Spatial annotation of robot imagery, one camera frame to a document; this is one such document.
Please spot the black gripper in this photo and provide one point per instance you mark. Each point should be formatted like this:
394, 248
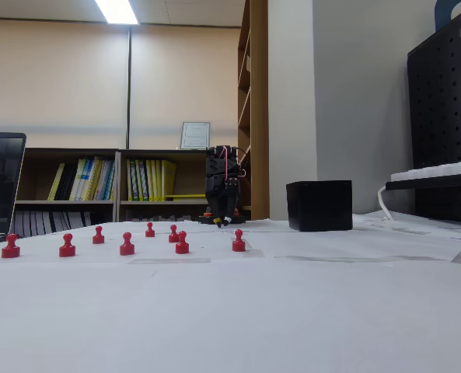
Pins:
216, 186

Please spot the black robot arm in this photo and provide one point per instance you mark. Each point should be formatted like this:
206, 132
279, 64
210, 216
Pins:
220, 151

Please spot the black open box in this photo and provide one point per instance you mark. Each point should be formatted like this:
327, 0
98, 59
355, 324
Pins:
319, 206

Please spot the yellow flat folder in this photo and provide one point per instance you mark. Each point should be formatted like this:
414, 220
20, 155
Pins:
183, 197

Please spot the yellow binder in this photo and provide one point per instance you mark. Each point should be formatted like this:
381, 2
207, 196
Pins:
154, 178
140, 178
149, 178
130, 178
159, 178
168, 178

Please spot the framed certificate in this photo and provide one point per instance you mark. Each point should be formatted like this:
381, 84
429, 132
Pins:
195, 136

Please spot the low wooden bookshelf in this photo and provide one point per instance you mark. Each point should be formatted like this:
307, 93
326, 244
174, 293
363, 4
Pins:
156, 154
70, 152

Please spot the tall wooden bookshelf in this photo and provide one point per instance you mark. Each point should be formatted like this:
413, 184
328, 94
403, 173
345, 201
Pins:
259, 116

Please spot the white paper table cover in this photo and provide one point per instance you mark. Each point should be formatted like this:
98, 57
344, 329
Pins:
230, 311

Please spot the beige roller blind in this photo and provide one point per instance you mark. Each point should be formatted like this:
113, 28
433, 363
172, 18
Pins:
183, 77
51, 77

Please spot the yellow white book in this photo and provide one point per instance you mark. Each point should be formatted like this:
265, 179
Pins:
86, 182
76, 186

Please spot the black book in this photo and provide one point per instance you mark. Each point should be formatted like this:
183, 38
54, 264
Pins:
66, 186

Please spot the yellow slim book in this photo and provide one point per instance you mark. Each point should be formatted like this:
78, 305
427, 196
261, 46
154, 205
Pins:
54, 185

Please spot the grey white binder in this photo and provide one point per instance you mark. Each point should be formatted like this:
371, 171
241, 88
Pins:
52, 221
19, 223
30, 223
40, 222

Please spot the black shelf ledge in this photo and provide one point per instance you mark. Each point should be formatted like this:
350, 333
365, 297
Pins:
428, 184

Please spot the white power strip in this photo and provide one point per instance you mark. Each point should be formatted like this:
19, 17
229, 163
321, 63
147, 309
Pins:
436, 171

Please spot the ceiling light panel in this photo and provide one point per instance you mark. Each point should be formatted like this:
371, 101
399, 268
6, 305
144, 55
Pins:
117, 11

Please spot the black pegboard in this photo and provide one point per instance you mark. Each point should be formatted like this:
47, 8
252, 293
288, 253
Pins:
444, 116

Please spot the blue panel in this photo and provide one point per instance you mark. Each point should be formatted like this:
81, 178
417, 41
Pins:
442, 11

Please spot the black window post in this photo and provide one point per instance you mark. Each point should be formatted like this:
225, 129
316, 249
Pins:
129, 97

